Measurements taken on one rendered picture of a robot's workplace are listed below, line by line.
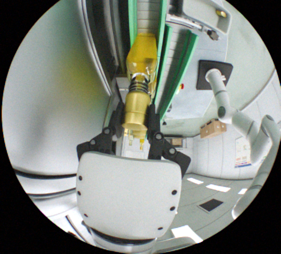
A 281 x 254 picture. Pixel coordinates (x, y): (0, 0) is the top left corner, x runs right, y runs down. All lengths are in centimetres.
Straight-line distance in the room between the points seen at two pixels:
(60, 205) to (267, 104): 383
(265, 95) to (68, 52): 383
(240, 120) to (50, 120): 53
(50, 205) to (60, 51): 26
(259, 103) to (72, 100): 386
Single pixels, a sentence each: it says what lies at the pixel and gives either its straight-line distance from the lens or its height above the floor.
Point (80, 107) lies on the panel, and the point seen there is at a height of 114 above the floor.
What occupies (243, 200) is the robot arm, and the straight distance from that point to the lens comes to 23.
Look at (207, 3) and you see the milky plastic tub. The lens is 52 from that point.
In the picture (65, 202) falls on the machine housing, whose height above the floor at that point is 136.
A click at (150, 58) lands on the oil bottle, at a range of 17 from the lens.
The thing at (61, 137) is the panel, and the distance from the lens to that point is 18.
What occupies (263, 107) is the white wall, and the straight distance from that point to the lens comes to 369.
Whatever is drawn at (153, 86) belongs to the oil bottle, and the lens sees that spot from 20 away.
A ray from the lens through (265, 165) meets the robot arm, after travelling 29.
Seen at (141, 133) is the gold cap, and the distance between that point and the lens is 22.
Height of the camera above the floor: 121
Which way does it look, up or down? 24 degrees down
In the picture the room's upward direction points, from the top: 175 degrees counter-clockwise
